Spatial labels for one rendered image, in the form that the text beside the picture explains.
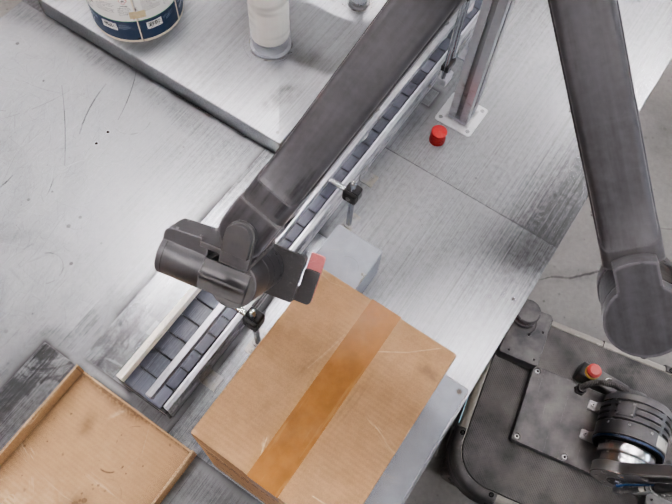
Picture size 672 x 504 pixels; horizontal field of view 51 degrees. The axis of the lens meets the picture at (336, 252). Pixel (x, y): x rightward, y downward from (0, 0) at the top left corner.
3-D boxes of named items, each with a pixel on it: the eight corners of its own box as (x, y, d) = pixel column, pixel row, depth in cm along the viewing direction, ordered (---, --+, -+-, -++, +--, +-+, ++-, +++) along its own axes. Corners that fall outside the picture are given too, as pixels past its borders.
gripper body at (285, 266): (238, 226, 92) (217, 235, 85) (310, 254, 90) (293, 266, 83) (225, 271, 93) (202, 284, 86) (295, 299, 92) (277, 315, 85)
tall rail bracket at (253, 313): (238, 319, 131) (229, 285, 116) (269, 340, 129) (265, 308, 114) (227, 332, 129) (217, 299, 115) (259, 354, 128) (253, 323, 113)
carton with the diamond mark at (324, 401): (316, 325, 129) (319, 264, 104) (427, 399, 123) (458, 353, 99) (213, 465, 117) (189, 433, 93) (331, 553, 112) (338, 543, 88)
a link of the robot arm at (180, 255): (255, 231, 74) (284, 206, 82) (160, 192, 76) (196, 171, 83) (231, 323, 79) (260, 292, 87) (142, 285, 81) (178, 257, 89)
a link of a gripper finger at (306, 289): (291, 229, 99) (270, 240, 90) (338, 247, 98) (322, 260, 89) (277, 273, 101) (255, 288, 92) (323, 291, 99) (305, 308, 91)
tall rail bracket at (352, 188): (328, 205, 142) (331, 160, 127) (358, 223, 140) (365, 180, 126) (319, 216, 141) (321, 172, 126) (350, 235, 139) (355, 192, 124)
